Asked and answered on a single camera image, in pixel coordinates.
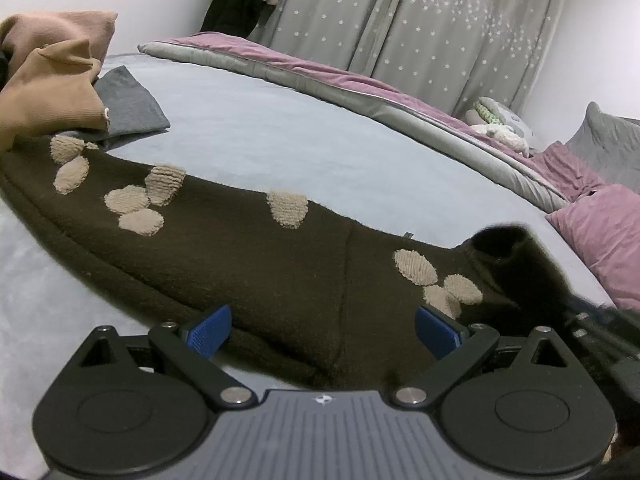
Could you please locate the dark brown patterned sweater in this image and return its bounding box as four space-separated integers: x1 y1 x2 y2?
0 131 622 461

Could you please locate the large pink pillow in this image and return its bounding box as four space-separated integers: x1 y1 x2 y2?
547 183 640 311

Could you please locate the pink grey duvet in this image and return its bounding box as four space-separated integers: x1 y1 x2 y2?
138 32 568 212

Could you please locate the white plush toy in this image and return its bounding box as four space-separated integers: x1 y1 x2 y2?
471 124 530 157

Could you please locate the light blue bed sheet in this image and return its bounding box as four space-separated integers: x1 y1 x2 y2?
1 53 608 479

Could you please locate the grey white small pillow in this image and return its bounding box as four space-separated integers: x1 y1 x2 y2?
464 96 539 154

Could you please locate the folded grey garment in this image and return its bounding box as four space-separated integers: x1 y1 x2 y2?
60 65 170 148

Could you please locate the tan brown garment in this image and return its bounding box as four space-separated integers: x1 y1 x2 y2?
1 38 110 152

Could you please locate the grey dotted curtain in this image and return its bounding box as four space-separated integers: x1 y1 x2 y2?
250 0 564 117

